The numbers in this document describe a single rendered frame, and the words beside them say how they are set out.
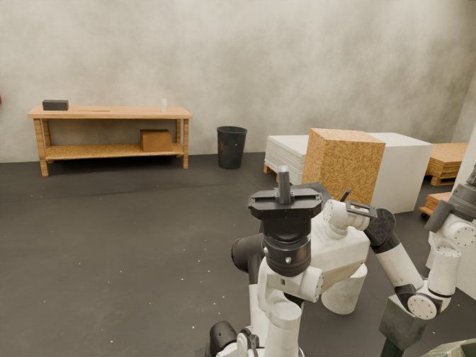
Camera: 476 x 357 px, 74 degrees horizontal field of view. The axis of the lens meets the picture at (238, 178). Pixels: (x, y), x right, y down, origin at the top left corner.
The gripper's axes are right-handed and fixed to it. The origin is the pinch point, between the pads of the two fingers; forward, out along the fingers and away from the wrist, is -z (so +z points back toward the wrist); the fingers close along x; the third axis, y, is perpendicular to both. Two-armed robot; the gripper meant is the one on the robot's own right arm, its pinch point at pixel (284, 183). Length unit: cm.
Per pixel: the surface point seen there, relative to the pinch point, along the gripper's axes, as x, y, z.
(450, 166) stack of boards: 276, -440, 281
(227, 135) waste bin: -89, -417, 183
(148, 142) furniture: -209, -385, 169
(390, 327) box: 40, -37, 99
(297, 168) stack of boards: 19, -337, 203
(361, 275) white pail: 52, -118, 166
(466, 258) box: 155, -167, 203
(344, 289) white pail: 40, -114, 175
